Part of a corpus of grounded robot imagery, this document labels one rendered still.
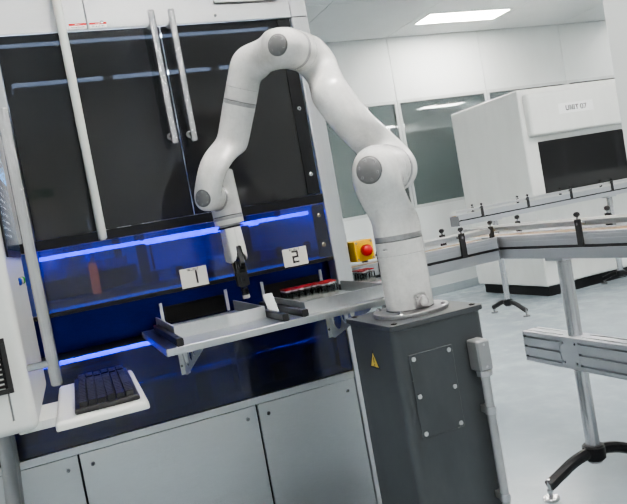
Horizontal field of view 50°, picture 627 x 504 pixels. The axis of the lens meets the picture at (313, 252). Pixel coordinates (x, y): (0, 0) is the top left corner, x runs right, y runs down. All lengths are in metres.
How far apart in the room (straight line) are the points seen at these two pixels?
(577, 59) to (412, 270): 7.94
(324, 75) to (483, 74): 6.81
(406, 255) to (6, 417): 0.96
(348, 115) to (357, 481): 1.28
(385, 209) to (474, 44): 6.98
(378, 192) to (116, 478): 1.17
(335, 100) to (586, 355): 1.37
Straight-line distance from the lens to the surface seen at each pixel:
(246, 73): 1.86
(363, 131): 1.73
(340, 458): 2.38
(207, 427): 2.21
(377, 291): 1.93
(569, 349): 2.63
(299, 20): 2.37
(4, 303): 1.55
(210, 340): 1.75
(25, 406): 1.57
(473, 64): 8.48
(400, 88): 7.88
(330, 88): 1.73
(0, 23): 2.21
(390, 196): 1.62
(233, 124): 1.87
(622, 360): 2.46
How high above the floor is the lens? 1.14
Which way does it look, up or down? 3 degrees down
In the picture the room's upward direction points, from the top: 10 degrees counter-clockwise
